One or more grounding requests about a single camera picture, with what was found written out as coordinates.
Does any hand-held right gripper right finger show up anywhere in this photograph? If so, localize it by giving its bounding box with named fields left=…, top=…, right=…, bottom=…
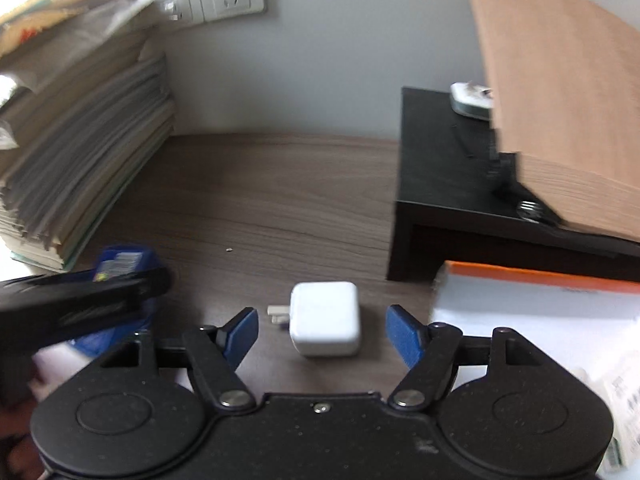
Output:
left=385, top=304, right=551, bottom=410

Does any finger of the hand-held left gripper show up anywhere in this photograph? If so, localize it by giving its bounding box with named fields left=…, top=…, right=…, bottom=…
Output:
left=90, top=266, right=174, bottom=312

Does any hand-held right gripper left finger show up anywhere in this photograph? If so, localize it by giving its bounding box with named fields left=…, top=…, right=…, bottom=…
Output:
left=97, top=307, right=260, bottom=410

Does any blue and red card box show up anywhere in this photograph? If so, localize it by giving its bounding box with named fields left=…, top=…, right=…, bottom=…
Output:
left=70, top=244, right=161, bottom=356

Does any white charger cube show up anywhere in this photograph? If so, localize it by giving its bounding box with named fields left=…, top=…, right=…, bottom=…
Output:
left=267, top=281, right=362, bottom=359

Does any orange and white cardboard box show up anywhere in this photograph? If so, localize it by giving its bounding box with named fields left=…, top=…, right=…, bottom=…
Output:
left=430, top=260, right=640, bottom=480

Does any person's left hand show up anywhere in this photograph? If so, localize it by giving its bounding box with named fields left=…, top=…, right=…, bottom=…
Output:
left=0, top=400, right=44, bottom=480

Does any black desk riser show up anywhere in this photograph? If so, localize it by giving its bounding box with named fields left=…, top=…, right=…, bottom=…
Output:
left=387, top=86, right=640, bottom=283

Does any stack of books and papers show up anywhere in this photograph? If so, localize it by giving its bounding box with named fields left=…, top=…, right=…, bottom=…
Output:
left=0, top=0, right=177, bottom=274

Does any black corner clip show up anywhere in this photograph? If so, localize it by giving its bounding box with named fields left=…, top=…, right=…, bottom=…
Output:
left=486, top=152, right=557, bottom=226

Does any small white device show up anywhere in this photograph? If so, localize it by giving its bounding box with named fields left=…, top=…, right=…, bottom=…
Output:
left=449, top=81, right=494, bottom=121

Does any wooden reading board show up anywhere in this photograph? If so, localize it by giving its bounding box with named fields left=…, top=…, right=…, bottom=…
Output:
left=460, top=0, right=640, bottom=239

